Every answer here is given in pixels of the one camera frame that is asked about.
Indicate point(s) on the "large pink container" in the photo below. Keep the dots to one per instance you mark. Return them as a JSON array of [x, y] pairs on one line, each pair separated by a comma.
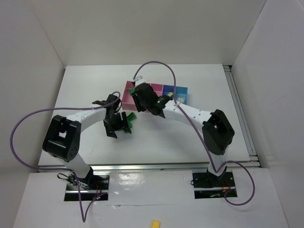
[[127, 100]]

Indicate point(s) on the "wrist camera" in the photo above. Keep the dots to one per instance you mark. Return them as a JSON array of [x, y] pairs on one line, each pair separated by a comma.
[[103, 103], [140, 80]]

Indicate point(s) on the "small pink container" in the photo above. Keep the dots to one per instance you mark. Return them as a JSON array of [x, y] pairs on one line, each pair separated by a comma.
[[158, 88]]

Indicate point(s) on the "beige lego brick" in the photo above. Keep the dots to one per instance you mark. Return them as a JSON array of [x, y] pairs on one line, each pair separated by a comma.
[[181, 99]]

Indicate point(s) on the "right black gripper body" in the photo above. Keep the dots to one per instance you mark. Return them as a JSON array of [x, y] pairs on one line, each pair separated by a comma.
[[137, 90]]

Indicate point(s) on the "yellow lego brick foreground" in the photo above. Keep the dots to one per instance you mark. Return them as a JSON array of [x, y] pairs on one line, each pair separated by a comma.
[[155, 224]]

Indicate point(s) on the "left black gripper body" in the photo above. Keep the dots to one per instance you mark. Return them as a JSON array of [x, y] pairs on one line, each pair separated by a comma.
[[119, 124]]

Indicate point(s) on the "purple blue container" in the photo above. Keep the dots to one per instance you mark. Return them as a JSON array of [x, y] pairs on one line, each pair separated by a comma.
[[169, 89]]

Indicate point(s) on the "aluminium rail right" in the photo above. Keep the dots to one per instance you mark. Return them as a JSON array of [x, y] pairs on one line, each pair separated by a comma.
[[253, 157]]

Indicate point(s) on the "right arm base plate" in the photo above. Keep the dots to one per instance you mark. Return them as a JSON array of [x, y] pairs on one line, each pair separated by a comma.
[[206, 188]]

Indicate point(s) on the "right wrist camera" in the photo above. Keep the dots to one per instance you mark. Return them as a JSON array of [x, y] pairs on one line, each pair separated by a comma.
[[140, 80]]

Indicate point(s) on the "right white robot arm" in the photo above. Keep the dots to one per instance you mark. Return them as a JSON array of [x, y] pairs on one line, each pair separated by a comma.
[[213, 128]]

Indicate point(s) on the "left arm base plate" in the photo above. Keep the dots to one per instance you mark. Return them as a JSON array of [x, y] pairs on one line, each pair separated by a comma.
[[98, 190]]

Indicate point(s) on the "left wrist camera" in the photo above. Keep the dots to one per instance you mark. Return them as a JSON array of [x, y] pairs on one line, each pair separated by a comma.
[[103, 103]]

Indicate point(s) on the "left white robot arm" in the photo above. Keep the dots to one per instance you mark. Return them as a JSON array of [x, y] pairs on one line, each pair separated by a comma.
[[62, 140]]

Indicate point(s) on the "aluminium rail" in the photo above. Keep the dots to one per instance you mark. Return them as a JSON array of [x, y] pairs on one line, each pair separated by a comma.
[[160, 166], [253, 157]]

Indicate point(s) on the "aluminium rail front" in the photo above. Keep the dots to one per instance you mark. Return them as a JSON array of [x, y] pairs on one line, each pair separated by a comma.
[[160, 166]]

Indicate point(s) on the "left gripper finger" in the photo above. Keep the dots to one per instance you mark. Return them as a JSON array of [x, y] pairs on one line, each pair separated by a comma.
[[124, 121], [109, 131]]

